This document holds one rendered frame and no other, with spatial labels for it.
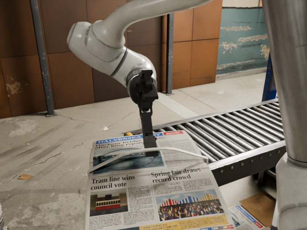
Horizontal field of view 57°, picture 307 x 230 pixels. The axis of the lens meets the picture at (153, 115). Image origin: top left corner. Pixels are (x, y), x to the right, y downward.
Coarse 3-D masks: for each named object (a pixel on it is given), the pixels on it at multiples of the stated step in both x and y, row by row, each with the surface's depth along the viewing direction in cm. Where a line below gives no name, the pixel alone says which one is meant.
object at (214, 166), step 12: (276, 144) 156; (240, 156) 145; (252, 156) 145; (264, 156) 150; (276, 156) 155; (216, 168) 136; (228, 168) 140; (240, 168) 144; (252, 168) 149; (264, 168) 154; (216, 180) 139; (228, 180) 143
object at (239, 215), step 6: (234, 210) 222; (240, 210) 222; (234, 216) 216; (240, 216) 216; (246, 216) 216; (252, 216) 216; (234, 222) 210; (240, 222) 210; (246, 222) 210; (252, 222) 210; (258, 222) 210; (240, 228) 205; (246, 228) 205; (252, 228) 205; (258, 228) 205; (264, 228) 205
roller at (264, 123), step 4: (240, 112) 200; (244, 112) 198; (248, 116) 194; (252, 116) 192; (256, 120) 188; (260, 120) 186; (264, 120) 185; (264, 124) 182; (268, 124) 181; (272, 128) 177; (276, 128) 175; (280, 128) 175; (280, 132) 172
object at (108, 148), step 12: (156, 132) 88; (168, 132) 88; (180, 132) 87; (96, 144) 82; (108, 144) 81; (120, 144) 80; (132, 144) 80; (168, 144) 78; (180, 144) 78; (192, 144) 77; (96, 156) 73; (108, 156) 73; (132, 156) 72; (144, 156) 72
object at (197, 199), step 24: (96, 192) 61; (120, 192) 61; (144, 192) 61; (168, 192) 60; (192, 192) 60; (216, 192) 60; (96, 216) 56; (120, 216) 56; (144, 216) 56; (168, 216) 55; (192, 216) 55; (216, 216) 55
